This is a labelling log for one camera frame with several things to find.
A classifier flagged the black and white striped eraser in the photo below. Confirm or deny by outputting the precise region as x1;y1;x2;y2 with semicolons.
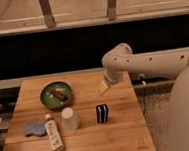
96;104;109;124

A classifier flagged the black cable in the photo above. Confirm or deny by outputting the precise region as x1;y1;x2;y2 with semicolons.
139;80;151;117

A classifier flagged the right metal railing post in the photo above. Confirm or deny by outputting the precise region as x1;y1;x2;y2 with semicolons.
106;0;117;20

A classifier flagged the white bottle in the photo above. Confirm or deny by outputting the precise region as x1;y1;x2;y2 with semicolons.
44;114;65;151

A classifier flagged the metal railing post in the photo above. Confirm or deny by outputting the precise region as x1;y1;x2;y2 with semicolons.
106;0;117;20
39;0;56;28

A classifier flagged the left metal railing post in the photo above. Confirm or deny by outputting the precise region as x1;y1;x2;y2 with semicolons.
39;0;56;28

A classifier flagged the blue sponge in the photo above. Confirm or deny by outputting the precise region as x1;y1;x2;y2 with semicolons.
25;122;46;137

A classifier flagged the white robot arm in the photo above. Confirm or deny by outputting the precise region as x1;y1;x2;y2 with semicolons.
99;43;189;151

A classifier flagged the white robot wrist gripper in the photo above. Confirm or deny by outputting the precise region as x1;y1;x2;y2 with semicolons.
99;70;124;94

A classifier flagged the brown snack bar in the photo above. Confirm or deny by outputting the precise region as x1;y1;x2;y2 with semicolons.
50;89;68;101

